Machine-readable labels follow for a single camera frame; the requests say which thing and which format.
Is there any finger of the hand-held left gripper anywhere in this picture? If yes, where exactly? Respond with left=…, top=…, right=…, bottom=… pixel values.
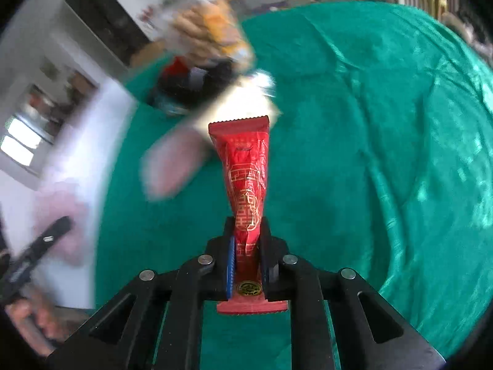
left=0, top=216, right=74, bottom=306

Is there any cream tissue pack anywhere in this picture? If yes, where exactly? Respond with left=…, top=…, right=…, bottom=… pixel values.
left=193, top=71, right=282, bottom=134

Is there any green tablecloth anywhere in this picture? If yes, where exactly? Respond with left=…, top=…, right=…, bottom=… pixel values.
left=94, top=2, right=493, bottom=370

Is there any pink cloth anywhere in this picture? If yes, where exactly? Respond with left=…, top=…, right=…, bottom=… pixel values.
left=141, top=127, right=210, bottom=201

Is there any person's left hand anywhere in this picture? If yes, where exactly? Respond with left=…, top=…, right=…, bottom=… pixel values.
left=6, top=297, right=62, bottom=357

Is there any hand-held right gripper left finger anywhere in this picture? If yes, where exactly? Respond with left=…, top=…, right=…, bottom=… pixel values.
left=46, top=216, right=236, bottom=370

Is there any red yarn ball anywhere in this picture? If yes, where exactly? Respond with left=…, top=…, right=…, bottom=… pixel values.
left=162, top=56, right=193, bottom=81

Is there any black plastic bag roll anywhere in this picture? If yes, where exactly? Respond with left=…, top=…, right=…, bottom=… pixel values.
left=154, top=60, right=235, bottom=114

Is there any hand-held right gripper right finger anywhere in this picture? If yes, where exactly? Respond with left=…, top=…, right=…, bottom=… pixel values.
left=261, top=216, right=447, bottom=370

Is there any clear jar of snack sticks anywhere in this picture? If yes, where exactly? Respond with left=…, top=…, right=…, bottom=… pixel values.
left=136, top=0, right=257, bottom=74

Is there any red foil snack packet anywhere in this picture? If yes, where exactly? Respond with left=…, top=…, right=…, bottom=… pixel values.
left=208, top=116, right=289, bottom=315

